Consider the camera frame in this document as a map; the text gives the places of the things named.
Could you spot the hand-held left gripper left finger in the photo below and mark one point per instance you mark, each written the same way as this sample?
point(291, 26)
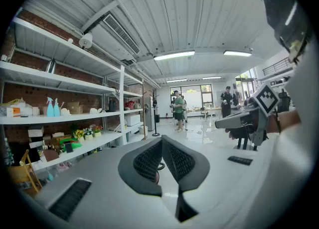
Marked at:
point(139, 168)

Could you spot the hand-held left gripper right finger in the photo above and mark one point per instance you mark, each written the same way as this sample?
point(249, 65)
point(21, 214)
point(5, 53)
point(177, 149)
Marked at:
point(184, 165)

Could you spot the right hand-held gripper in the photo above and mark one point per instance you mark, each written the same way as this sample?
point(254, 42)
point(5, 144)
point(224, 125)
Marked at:
point(265, 98)

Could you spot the person's right forearm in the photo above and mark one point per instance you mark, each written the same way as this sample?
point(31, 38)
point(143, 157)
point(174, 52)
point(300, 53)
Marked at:
point(289, 121)

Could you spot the person's right hand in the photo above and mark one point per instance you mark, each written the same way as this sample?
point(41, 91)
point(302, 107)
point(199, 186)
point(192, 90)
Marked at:
point(236, 133)

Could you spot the white table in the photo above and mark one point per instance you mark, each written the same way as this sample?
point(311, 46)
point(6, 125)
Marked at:
point(211, 109)

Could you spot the black stool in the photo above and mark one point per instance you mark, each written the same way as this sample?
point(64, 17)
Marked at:
point(245, 143)

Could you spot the black chair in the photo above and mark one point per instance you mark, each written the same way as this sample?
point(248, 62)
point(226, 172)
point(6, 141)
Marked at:
point(204, 112)

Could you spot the black wrist band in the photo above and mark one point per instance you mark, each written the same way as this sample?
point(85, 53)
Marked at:
point(277, 123)

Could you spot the large black-framed window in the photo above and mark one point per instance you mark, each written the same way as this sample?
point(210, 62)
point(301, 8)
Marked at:
point(192, 96)

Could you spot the black coat stand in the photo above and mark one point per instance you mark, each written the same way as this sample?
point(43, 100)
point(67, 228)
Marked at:
point(155, 123)

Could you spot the long ceiling light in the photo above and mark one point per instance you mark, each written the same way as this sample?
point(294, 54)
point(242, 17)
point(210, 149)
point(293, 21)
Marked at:
point(237, 53)
point(176, 80)
point(174, 55)
point(211, 77)

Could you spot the red flower pot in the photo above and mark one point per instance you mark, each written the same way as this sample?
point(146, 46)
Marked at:
point(97, 133)

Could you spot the grey refrigerator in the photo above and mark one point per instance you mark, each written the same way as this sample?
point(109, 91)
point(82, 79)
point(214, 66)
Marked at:
point(150, 113)

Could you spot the beige handbag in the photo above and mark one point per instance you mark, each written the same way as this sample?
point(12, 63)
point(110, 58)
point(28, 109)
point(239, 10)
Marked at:
point(137, 106)

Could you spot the red handbag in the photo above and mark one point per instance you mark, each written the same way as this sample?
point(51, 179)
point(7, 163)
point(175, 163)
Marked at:
point(129, 105)

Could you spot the black flask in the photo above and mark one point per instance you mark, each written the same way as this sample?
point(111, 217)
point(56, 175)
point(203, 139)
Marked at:
point(112, 106)

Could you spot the green and red packet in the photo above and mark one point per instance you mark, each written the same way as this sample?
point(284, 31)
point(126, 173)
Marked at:
point(73, 145)

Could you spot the metal railing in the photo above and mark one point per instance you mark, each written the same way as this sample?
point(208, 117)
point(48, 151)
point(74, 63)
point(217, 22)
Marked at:
point(276, 67)

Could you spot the person's white shirt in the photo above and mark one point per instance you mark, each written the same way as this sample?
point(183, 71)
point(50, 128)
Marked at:
point(286, 168)

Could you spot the black box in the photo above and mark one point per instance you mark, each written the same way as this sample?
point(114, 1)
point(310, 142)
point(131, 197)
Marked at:
point(68, 148)

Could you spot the white metal shelving unit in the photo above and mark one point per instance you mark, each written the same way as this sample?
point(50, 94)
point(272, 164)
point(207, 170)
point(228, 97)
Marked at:
point(82, 116)

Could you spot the brown cardboard box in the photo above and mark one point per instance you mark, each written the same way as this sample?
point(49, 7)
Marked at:
point(74, 108)

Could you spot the white moulded object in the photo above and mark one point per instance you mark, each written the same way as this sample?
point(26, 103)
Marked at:
point(65, 112)

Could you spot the teal spray bottle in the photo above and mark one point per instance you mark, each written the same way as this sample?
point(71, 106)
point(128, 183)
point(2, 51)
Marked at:
point(50, 109)
point(56, 109)

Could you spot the steel kettle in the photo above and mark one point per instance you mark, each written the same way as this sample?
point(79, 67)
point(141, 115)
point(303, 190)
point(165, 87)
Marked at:
point(51, 66)

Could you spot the white air conditioner vent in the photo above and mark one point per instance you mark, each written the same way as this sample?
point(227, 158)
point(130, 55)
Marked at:
point(122, 34)

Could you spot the orange and white box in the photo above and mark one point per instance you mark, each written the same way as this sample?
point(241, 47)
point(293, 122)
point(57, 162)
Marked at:
point(13, 112)

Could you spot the white spotlight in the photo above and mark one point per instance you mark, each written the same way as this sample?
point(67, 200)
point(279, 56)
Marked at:
point(86, 40)

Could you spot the black head-worn camera rig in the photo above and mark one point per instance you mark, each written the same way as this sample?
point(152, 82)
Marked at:
point(281, 11)

